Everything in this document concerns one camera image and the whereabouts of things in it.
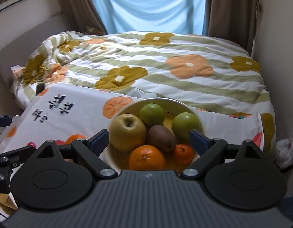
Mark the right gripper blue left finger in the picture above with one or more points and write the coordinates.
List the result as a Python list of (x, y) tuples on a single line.
[(87, 151)]

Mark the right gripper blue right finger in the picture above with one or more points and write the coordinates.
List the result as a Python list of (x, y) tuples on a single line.
[(211, 153)]

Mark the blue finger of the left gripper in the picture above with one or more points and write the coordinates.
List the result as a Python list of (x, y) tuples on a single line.
[(5, 121)]

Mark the large orange front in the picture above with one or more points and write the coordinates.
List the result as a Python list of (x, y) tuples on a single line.
[(74, 137)]

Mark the large orange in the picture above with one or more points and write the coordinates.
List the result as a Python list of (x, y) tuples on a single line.
[(145, 158), (74, 137)]

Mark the small mandarin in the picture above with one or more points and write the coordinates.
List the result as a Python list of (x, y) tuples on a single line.
[(183, 154)]

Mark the green fruit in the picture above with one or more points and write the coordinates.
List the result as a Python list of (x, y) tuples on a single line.
[(183, 123), (152, 114)]

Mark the yellow apple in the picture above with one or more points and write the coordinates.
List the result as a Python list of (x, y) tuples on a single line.
[(127, 132)]

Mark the brown kiwi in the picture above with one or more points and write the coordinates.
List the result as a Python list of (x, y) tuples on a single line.
[(162, 138)]

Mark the large orange back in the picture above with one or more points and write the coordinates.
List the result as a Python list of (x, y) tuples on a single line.
[(145, 158)]

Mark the yellow cartoon bowl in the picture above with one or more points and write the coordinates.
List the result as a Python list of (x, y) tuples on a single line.
[(124, 105)]

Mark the red cherry tomato left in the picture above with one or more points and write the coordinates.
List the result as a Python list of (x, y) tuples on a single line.
[(32, 144)]

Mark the white persimmon print cloth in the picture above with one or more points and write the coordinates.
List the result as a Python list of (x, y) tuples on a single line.
[(64, 110)]

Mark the black smartphone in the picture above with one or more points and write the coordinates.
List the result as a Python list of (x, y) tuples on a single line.
[(39, 88)]

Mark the small printed box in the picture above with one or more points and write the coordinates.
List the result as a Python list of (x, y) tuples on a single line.
[(17, 71)]

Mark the grey headboard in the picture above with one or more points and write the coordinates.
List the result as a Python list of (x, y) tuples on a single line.
[(18, 51)]

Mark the white plastic bag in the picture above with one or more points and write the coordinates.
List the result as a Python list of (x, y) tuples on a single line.
[(284, 158)]

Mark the floral striped quilt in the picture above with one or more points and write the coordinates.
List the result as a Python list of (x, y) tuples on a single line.
[(203, 72)]

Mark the brown left curtain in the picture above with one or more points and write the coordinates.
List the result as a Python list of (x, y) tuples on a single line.
[(82, 13)]

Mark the brown curtain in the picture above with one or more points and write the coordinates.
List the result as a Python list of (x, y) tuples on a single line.
[(233, 20), (82, 13)]

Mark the brown right curtain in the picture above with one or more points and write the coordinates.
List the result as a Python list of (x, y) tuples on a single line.
[(233, 20)]

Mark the light blue window cloth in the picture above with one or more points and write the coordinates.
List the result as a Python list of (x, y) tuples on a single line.
[(176, 16)]

